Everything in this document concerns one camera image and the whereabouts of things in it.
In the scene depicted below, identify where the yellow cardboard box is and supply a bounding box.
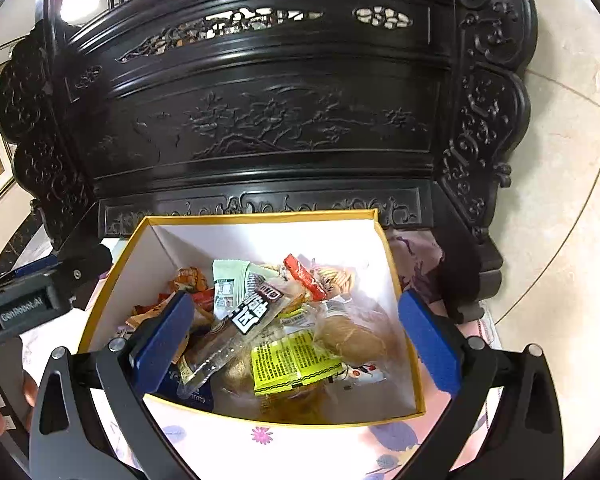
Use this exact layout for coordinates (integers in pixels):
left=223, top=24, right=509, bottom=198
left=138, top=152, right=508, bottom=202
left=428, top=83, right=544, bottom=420
left=77, top=209, right=427, bottom=428

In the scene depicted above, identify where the red snack packet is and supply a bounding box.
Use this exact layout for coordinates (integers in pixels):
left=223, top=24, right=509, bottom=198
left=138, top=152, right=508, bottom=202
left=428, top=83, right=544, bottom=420
left=282, top=254, right=333, bottom=302

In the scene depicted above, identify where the clear bag of round biscuits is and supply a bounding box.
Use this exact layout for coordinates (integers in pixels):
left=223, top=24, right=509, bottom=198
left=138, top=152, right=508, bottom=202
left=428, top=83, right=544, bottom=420
left=310, top=262, right=361, bottom=296

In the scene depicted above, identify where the lime green snack packet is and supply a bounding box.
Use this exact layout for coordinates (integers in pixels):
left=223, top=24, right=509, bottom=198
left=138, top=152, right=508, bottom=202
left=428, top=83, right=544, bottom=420
left=250, top=330, right=348, bottom=395

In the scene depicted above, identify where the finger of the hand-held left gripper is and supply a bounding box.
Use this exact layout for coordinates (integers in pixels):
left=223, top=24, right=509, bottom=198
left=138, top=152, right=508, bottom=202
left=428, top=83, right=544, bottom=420
left=2, top=254, right=60, bottom=282
left=42, top=242, right=115, bottom=312

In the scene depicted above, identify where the pink floral tablecloth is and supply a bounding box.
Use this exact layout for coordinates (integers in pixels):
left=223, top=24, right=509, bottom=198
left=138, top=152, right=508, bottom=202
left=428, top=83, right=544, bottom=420
left=20, top=227, right=501, bottom=480

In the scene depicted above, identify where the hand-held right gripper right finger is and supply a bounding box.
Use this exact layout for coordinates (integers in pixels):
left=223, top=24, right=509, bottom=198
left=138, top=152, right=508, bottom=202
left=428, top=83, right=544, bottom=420
left=397, top=289, right=566, bottom=480

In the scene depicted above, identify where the white packet of round candies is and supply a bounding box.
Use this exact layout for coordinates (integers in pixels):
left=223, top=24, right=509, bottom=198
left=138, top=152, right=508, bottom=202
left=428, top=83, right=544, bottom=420
left=330, top=360, right=388, bottom=386

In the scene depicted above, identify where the blue cookie packet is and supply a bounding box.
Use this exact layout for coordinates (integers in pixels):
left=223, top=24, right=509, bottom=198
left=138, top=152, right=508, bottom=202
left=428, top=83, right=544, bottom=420
left=157, top=365, right=216, bottom=411

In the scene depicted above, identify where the carved black wooden cabinet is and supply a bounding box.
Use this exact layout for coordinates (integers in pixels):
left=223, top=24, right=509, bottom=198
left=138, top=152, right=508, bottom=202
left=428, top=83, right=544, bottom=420
left=0, top=0, right=538, bottom=323

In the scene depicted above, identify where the brown bar with black label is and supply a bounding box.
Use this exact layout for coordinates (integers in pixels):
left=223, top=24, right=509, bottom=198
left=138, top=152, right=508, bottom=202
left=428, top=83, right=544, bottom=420
left=177, top=284, right=301, bottom=401

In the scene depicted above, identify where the pale green triangular packet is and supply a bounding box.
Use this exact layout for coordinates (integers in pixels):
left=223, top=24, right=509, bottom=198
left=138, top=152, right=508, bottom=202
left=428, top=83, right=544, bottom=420
left=211, top=258, right=266, bottom=318

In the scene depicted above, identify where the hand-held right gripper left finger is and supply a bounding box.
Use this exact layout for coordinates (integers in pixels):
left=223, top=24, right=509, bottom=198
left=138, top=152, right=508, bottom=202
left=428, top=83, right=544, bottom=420
left=27, top=290, right=196, bottom=480

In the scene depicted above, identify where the small clear beige bread bag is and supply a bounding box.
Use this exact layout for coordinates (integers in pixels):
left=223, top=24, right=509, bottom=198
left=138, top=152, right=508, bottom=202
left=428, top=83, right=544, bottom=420
left=312, top=305, right=396, bottom=368

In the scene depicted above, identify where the orange rice cracker packet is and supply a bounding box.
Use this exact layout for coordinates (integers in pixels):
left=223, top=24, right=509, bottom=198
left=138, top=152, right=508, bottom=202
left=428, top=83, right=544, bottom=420
left=174, top=266, right=216, bottom=306

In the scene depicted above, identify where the person's left hand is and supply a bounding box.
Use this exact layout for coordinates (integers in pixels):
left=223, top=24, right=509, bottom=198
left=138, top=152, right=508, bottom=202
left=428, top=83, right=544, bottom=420
left=0, top=372, right=40, bottom=438

